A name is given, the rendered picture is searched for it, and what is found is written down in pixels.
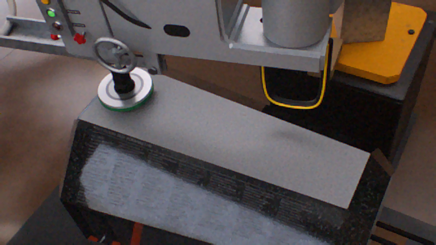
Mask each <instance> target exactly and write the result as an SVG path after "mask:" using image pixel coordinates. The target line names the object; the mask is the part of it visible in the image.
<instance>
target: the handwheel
mask: <svg viewBox="0 0 436 245"><path fill-rule="evenodd" d="M103 42H109V43H114V44H116V47H112V48H111V49H110V50H108V49H105V47H102V46H100V45H99V44H100V43H103ZM91 51H92V53H93V56H94V57H95V59H96V60H97V61H98V62H99V63H100V64H101V65H102V66H103V67H105V68H107V69H108V70H109V71H111V72H114V73H119V74H125V73H130V72H132V71H133V70H134V68H135V67H136V66H137V63H138V61H137V57H136V55H135V54H134V51H133V50H132V49H131V47H130V46H129V45H127V44H126V43H124V42H123V41H121V40H119V39H117V38H114V37H111V36H101V37H99V38H97V39H96V40H95V41H93V43H92V46H91ZM98 51H101V52H102V53H105V54H106V57H107V59H108V61H109V62H112V63H114V64H115V65H116V67H114V66H112V65H110V64H108V63H107V62H105V61H104V60H103V59H102V58H101V56H100V55H99V53H98ZM125 53H128V54H129V56H130V59H131V65H130V66H129V67H125V68H122V67H121V64H120V62H119V61H120V59H121V57H122V55H123V54H125Z"/></svg>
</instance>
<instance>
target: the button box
mask: <svg viewBox="0 0 436 245"><path fill-rule="evenodd" d="M36 2H37V4H38V7H39V9H40V12H41V13H42V14H43V17H44V19H45V22H46V24H47V26H48V28H49V30H50V32H51V34H55V35H61V36H74V35H75V31H74V29H73V27H72V25H71V22H70V20H69V18H68V15H67V12H66V10H65V8H64V4H63V3H62V2H61V0H51V3H50V4H49V5H46V4H45V3H43V2H42V1H40V0H36ZM48 8H49V9H53V10H54V11H55V12H56V13H57V18H50V17H49V16H48V15H47V13H46V10H47V9H48ZM53 22H58V23H59V24H61V26H62V31H57V30H55V29H54V28H53Z"/></svg>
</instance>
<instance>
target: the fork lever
mask: <svg viewBox="0 0 436 245"><path fill-rule="evenodd" d="M6 20H7V21H11V22H13V24H14V26H13V28H12V30H11V31H10V32H9V33H8V35H7V36H3V35H0V47H5V48H9V49H19V50H24V51H33V52H37V53H47V54H55V55H60V56H70V57H75V58H79V59H85V60H93V61H96V59H95V58H92V57H87V56H76V55H70V54H69V53H68V52H67V50H66V46H65V45H64V42H62V39H59V40H56V41H55V40H52V39H51V36H50V34H51V32H50V30H49V28H48V26H47V24H46V22H45V20H39V19H29V18H24V17H14V16H8V15H7V17H6ZM135 55H136V57H137V61H138V63H137V66H136V67H144V68H147V67H146V65H145V60H144V57H143V55H138V54H135ZM158 57H159V60H160V65H161V67H162V71H167V64H166V61H165V58H163V57H164V54H158ZM119 62H120V64H121V65H131V59H130V56H129V54H128V53H125V54H123V56H122V57H121V59H120V61H119ZM148 71H149V73H150V74H151V75H156V74H157V70H156V68H154V67H149V68H148Z"/></svg>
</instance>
